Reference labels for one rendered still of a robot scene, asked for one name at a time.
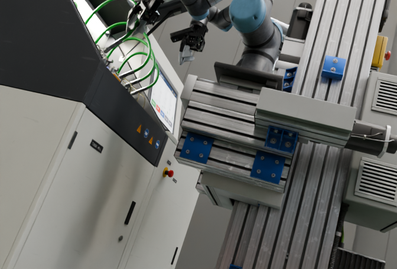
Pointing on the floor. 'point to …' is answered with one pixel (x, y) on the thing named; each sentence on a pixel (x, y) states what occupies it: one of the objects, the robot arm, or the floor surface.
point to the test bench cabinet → (32, 161)
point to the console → (160, 182)
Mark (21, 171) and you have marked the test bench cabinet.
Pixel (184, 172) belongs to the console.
